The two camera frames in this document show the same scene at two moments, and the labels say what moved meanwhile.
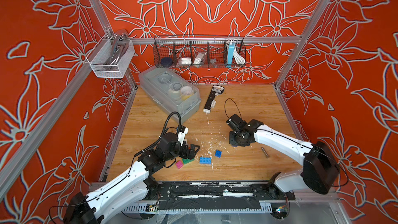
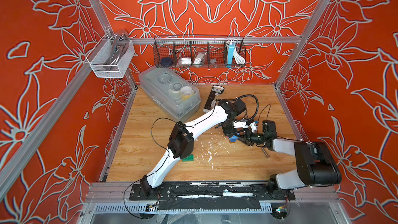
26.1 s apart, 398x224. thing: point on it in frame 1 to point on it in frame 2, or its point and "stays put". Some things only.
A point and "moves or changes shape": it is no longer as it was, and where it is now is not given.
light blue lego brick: x=205 y=160 moves or changes shape
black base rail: x=216 y=196 stays put
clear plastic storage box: x=171 y=91 stays put
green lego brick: x=187 y=160 stays put
